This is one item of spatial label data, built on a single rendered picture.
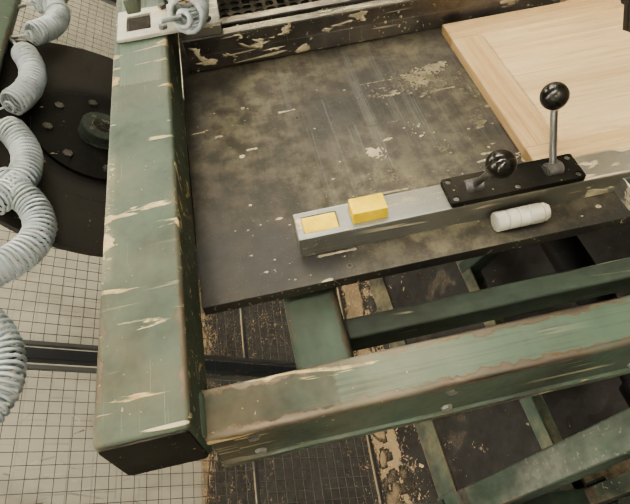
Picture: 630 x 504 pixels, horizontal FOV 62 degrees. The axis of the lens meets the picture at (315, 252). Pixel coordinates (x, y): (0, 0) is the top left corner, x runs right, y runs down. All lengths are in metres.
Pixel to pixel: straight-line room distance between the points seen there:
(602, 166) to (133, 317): 0.68
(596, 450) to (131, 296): 1.12
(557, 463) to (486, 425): 1.17
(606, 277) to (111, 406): 0.68
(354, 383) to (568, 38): 0.82
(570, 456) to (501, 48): 0.95
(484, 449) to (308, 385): 2.09
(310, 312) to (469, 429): 2.02
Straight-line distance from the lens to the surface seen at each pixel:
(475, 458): 2.70
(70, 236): 1.29
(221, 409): 0.61
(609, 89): 1.07
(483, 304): 0.79
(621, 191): 0.90
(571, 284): 0.85
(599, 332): 0.69
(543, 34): 1.18
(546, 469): 1.51
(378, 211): 0.73
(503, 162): 0.68
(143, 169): 0.80
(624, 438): 1.40
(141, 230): 0.72
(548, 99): 0.80
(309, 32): 1.12
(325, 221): 0.75
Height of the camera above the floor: 2.03
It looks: 31 degrees down
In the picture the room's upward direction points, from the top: 78 degrees counter-clockwise
